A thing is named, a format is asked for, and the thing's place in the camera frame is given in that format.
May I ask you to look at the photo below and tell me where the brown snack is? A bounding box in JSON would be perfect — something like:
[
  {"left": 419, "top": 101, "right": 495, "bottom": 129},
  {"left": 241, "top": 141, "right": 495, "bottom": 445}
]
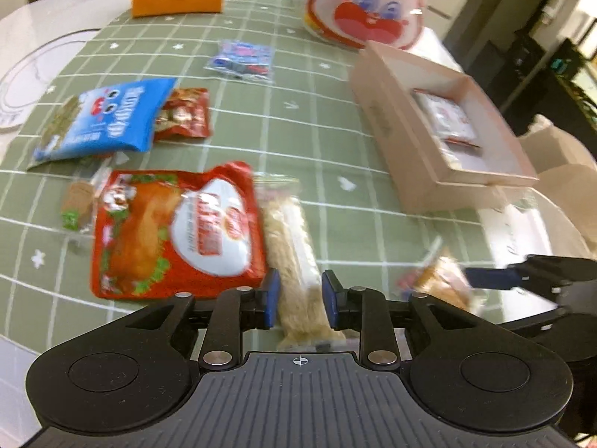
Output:
[{"left": 60, "top": 168, "right": 113, "bottom": 239}]

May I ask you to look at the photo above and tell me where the beige noodle snack packet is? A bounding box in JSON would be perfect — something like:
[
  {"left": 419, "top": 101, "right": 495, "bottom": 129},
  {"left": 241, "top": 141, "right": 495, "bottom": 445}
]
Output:
[{"left": 254, "top": 175, "right": 348, "bottom": 352}]

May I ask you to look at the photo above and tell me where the small blue white snack packet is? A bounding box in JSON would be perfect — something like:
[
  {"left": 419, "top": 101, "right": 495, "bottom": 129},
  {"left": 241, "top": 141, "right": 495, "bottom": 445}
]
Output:
[{"left": 205, "top": 40, "right": 275, "bottom": 84}]

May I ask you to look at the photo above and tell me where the beige paper bag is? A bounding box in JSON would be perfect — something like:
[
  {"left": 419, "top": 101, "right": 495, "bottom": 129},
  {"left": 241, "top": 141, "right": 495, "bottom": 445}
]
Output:
[{"left": 517, "top": 114, "right": 597, "bottom": 262}]

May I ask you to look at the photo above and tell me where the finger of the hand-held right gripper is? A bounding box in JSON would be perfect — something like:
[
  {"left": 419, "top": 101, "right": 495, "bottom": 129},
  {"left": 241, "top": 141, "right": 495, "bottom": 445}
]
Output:
[
  {"left": 464, "top": 254, "right": 597, "bottom": 296},
  {"left": 495, "top": 305, "right": 567, "bottom": 335}
]

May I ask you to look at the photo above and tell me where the golden brown snack packet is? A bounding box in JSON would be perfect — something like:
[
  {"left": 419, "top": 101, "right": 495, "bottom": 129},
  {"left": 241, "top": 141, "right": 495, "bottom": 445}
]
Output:
[{"left": 396, "top": 254, "right": 483, "bottom": 314}]

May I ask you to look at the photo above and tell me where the red roast chicken packet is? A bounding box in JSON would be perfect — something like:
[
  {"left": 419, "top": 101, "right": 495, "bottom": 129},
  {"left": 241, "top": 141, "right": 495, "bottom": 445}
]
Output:
[{"left": 90, "top": 161, "right": 268, "bottom": 300}]

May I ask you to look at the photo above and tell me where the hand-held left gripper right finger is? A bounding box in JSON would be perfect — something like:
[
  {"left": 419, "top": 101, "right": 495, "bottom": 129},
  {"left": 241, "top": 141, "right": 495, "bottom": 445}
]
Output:
[{"left": 321, "top": 269, "right": 482, "bottom": 370}]

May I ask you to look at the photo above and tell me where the pink cardboard box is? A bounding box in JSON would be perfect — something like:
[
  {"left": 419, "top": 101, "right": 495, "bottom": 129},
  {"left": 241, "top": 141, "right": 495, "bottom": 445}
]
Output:
[{"left": 349, "top": 41, "right": 540, "bottom": 214}]

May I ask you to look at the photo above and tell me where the white red cartoon bag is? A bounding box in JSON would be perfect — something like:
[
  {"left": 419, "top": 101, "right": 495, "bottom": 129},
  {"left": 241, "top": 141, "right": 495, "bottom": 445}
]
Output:
[{"left": 302, "top": 0, "right": 431, "bottom": 51}]

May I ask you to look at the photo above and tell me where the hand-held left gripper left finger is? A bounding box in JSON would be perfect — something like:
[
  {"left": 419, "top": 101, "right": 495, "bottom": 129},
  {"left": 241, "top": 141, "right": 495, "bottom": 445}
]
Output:
[{"left": 120, "top": 268, "right": 281, "bottom": 370}]

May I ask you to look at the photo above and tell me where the green checked tablecloth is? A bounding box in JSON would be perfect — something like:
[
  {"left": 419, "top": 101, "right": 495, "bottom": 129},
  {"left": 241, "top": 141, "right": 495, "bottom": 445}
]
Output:
[{"left": 0, "top": 0, "right": 495, "bottom": 340}]

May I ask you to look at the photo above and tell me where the white red snack packet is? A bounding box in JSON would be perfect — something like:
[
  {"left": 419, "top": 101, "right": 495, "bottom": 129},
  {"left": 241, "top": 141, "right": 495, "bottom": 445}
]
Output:
[
  {"left": 411, "top": 88, "right": 477, "bottom": 141},
  {"left": 438, "top": 139, "right": 486, "bottom": 169}
]

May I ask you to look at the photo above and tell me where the small dark red snack packet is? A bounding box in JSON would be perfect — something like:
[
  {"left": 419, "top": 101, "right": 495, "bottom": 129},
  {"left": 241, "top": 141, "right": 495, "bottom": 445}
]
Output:
[{"left": 153, "top": 87, "right": 212, "bottom": 141}]

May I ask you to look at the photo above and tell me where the blue cartoon snack bag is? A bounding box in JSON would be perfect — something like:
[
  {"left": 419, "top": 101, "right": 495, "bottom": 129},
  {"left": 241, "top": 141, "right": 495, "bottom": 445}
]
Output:
[{"left": 27, "top": 78, "right": 179, "bottom": 171}]

